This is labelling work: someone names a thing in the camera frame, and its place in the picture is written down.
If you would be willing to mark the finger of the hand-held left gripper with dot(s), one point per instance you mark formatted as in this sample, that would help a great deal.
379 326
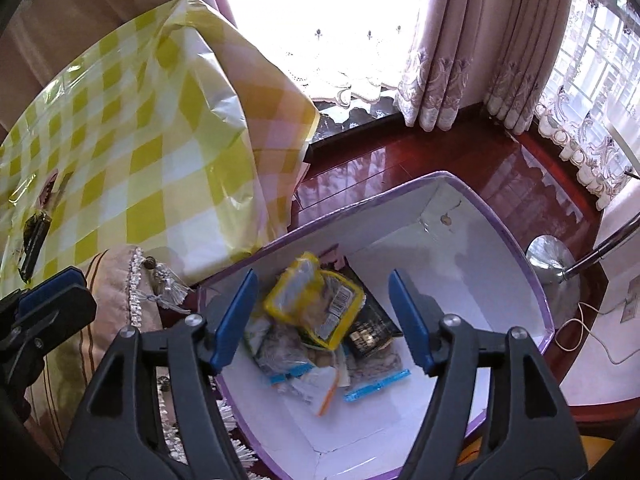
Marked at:
60 279
50 297

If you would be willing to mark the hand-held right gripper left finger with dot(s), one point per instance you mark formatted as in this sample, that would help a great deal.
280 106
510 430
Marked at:
235 310

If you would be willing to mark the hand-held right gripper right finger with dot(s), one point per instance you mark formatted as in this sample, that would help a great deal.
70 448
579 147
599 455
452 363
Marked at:
407 320

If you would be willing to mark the black snack packet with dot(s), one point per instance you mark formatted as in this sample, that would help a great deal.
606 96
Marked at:
370 335

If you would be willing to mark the pile of assorted snack packets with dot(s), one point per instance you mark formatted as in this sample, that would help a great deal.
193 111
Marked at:
285 355

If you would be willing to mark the yellow snack packet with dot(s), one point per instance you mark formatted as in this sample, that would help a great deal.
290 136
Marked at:
300 290

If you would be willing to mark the white storage box purple rim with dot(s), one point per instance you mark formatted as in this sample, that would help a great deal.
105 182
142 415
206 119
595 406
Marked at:
450 260

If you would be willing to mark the clear cookie snack packet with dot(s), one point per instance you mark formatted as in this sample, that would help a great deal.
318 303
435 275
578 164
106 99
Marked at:
315 385

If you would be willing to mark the dark green snack packet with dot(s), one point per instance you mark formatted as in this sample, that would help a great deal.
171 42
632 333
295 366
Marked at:
35 240

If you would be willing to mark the beige striped sofa cushion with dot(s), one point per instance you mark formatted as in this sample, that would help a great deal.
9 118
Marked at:
115 270

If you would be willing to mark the dark snack packet pink edge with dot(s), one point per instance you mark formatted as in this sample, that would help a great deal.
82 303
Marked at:
50 190

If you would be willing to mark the chrome floor lamp stand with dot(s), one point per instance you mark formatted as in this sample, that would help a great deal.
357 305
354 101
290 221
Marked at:
547 255

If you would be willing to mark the yellow checkered tablecloth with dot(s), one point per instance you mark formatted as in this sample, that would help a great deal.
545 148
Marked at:
125 135

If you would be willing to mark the white lace curtain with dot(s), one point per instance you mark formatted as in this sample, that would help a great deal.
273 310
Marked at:
575 135

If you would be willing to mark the pink embroidered curtain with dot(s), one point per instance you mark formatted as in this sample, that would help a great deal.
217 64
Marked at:
475 35

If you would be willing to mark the white sheer curtain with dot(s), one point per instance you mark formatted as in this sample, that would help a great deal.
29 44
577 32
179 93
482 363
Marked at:
325 20

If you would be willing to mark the white grid window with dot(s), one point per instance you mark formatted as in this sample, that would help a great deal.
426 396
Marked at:
615 60

